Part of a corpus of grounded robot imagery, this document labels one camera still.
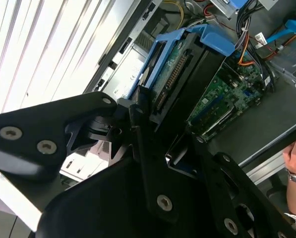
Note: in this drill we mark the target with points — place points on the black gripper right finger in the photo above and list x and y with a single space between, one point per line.
237 193

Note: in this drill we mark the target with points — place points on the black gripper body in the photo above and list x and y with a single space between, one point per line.
108 203

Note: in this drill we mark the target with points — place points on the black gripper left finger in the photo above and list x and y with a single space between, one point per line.
33 138

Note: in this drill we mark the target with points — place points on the hard disk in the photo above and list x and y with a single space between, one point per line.
202 74

